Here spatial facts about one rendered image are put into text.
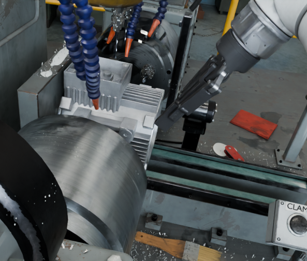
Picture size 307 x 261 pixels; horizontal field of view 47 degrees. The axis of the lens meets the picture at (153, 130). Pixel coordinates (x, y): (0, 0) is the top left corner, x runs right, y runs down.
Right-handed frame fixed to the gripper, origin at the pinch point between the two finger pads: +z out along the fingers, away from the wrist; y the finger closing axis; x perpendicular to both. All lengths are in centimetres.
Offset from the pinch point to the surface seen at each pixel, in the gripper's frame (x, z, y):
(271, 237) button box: 21.2, -4.3, 19.4
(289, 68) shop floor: 154, 39, -321
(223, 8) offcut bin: 81, 68, -473
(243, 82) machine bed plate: 39, 12, -87
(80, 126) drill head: -14.2, 1.0, 18.1
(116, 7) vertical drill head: -20.8, -10.4, 0.4
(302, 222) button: 22.5, -9.6, 18.5
